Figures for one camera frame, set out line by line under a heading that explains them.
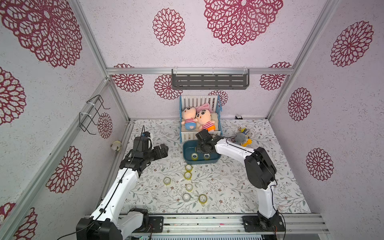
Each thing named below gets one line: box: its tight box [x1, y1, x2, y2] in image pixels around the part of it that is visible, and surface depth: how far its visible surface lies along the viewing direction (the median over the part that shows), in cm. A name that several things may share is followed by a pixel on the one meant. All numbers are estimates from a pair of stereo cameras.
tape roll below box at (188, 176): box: [184, 172, 193, 181], surface depth 92 cm
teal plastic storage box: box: [182, 139, 222, 165], surface depth 99 cm
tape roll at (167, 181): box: [163, 177, 171, 186], surface depth 89 cm
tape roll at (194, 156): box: [191, 153, 198, 161], surface depth 99 cm
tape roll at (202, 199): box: [198, 194, 208, 206], surface depth 83 cm
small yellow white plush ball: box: [110, 140, 122, 151], surface depth 105 cm
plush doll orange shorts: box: [194, 109, 216, 132], surface depth 105 cm
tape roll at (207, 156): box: [204, 153, 210, 161], surface depth 99 cm
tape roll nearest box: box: [185, 164, 194, 173], surface depth 96 cm
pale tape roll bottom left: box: [182, 192, 191, 201], surface depth 84 cm
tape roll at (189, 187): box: [186, 183, 193, 192], surface depth 87 cm
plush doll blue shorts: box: [181, 106, 198, 131], surface depth 108 cm
